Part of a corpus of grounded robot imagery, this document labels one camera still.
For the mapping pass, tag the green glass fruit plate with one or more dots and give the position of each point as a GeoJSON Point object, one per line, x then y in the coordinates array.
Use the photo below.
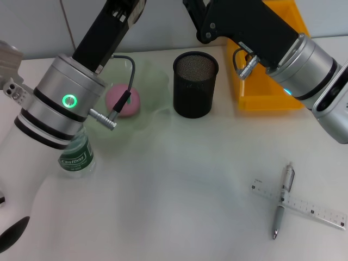
{"type": "Point", "coordinates": [155, 81]}

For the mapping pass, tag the black mesh pen cup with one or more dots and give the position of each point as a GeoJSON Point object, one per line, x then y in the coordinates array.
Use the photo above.
{"type": "Point", "coordinates": [194, 95]}

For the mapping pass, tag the yellow plastic storage bin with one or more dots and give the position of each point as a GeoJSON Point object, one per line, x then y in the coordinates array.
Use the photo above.
{"type": "Point", "coordinates": [272, 95]}

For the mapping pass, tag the clear plastic ruler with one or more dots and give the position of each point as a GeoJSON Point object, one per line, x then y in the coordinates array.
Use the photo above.
{"type": "Point", "coordinates": [320, 214]}

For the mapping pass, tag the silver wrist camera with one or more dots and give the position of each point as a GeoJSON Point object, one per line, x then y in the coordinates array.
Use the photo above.
{"type": "Point", "coordinates": [331, 117]}
{"type": "Point", "coordinates": [9, 59]}

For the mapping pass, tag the clear water bottle green label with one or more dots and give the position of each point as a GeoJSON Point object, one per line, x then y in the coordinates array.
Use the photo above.
{"type": "Point", "coordinates": [77, 160]}

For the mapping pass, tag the pink peach toy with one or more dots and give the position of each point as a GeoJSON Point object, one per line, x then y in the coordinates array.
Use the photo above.
{"type": "Point", "coordinates": [133, 106]}

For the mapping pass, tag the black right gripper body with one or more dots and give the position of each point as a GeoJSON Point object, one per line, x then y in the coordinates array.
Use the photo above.
{"type": "Point", "coordinates": [250, 24]}

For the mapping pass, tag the silver ballpoint pen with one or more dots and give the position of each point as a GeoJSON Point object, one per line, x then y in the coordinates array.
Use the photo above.
{"type": "Point", "coordinates": [278, 217]}

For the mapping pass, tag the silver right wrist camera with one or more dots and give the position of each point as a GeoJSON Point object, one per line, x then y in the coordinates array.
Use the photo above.
{"type": "Point", "coordinates": [331, 117]}

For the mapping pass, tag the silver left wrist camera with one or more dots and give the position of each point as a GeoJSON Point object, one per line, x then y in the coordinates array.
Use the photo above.
{"type": "Point", "coordinates": [9, 59]}

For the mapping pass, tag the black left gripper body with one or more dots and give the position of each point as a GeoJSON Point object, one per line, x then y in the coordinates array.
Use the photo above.
{"type": "Point", "coordinates": [108, 32]}

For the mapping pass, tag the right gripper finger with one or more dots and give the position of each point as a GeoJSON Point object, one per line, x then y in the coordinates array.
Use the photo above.
{"type": "Point", "coordinates": [195, 12]}

